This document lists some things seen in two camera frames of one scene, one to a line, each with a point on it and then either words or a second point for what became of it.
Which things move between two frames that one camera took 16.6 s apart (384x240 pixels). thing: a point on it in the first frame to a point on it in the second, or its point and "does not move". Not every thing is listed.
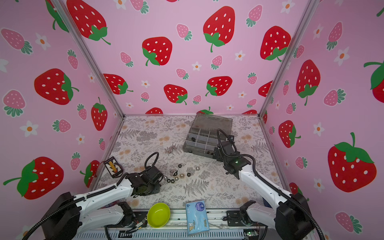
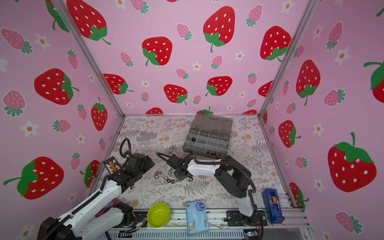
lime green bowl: x=158 y=215 does not move
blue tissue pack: x=197 y=217 does not move
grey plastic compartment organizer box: x=206 y=132 does not move
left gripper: x=158 y=189 to x=147 y=166
